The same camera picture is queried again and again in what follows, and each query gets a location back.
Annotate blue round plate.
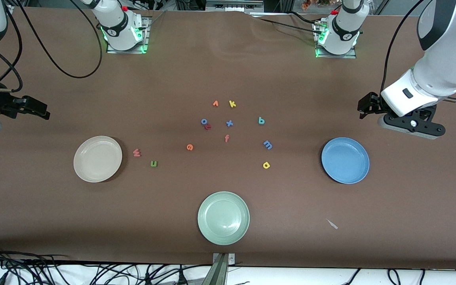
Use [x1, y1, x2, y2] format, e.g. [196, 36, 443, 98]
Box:
[321, 137, 370, 184]

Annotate beige round plate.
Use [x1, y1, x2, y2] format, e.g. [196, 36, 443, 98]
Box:
[73, 136, 123, 183]

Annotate orange brown clutter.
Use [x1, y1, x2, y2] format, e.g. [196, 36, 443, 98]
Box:
[301, 0, 331, 9]

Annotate brown table cover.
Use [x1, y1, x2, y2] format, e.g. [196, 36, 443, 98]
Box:
[0, 7, 456, 270]

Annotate pale green round plate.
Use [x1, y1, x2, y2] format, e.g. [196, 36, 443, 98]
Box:
[197, 191, 250, 246]

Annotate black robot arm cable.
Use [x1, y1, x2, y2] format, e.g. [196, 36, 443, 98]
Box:
[0, 0, 103, 93]
[380, 0, 426, 95]

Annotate thin black table cable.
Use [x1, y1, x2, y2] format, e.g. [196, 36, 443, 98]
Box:
[252, 11, 325, 36]

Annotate tangled black floor cables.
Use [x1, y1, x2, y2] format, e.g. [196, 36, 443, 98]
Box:
[0, 242, 213, 285]

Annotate aluminium frame beam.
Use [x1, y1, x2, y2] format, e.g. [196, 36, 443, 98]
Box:
[205, 0, 264, 11]

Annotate grey metal camera post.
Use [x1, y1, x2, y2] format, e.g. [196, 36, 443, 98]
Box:
[202, 253, 236, 285]

